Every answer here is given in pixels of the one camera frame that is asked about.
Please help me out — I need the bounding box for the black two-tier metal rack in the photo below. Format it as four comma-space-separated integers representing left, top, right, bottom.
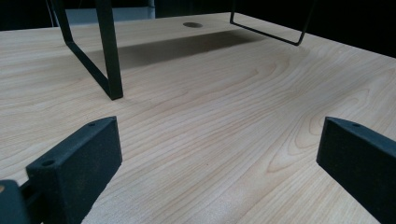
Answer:
49, 0, 316, 102

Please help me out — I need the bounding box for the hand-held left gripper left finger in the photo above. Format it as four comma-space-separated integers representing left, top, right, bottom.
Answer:
25, 116, 123, 224

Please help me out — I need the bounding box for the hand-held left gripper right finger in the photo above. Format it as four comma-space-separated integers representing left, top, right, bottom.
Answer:
316, 116, 396, 224

